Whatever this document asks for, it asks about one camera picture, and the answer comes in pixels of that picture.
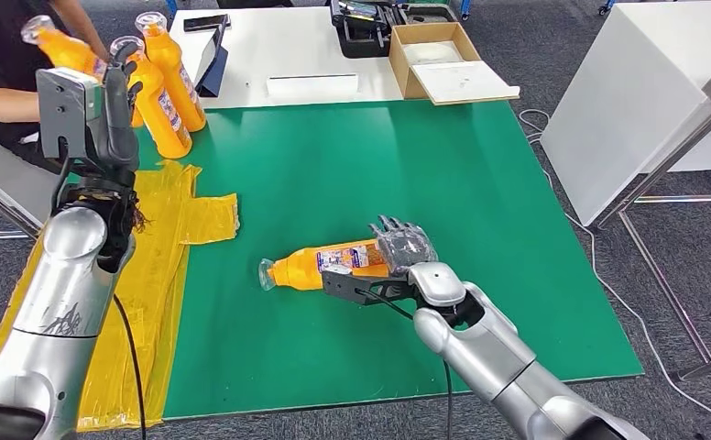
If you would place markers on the orange plastic bottle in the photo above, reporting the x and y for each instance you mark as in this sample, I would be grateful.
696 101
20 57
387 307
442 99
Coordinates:
161 115
298 273
176 73
67 51

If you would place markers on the tablet in dark folio case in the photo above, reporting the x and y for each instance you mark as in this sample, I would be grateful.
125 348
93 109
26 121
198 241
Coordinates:
213 67

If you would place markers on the large white table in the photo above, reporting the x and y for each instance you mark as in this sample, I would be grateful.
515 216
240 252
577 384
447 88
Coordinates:
635 91

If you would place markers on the black chair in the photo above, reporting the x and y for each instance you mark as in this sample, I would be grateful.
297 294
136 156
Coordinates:
252 3

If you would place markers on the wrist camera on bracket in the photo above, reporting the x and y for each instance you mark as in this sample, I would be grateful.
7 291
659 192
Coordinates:
349 288
64 109

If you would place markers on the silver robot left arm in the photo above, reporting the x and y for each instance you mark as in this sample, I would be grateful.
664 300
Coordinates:
58 316

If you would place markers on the black smartphone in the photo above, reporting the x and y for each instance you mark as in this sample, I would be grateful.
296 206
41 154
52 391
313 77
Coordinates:
204 23

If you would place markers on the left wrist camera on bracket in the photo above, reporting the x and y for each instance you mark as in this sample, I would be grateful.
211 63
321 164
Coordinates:
64 109

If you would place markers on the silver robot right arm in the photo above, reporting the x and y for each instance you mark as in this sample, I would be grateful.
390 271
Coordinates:
489 352

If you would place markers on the green table mat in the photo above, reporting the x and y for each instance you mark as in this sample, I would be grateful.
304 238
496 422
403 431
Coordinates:
331 182

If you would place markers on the yellow plastic sheet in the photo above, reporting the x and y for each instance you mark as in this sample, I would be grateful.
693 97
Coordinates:
161 255

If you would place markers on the brown cardboard box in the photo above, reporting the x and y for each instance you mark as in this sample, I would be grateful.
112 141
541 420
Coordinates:
400 70

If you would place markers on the white box lid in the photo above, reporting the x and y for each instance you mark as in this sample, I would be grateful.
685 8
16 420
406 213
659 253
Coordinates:
462 82

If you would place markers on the white foam insert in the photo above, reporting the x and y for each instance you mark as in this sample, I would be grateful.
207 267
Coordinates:
433 53

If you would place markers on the person's right forearm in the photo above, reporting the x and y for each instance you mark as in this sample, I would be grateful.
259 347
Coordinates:
9 104

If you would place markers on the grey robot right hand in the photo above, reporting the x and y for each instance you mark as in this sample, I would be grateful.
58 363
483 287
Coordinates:
407 249

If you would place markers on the person's left forearm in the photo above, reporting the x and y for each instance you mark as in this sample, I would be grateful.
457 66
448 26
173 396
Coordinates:
79 27

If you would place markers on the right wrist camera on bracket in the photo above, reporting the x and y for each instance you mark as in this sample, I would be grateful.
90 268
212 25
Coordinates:
349 288

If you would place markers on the black tool case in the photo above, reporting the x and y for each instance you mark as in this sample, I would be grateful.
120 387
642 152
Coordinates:
355 42

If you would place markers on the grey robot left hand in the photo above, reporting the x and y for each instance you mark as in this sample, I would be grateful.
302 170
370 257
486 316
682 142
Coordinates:
119 133

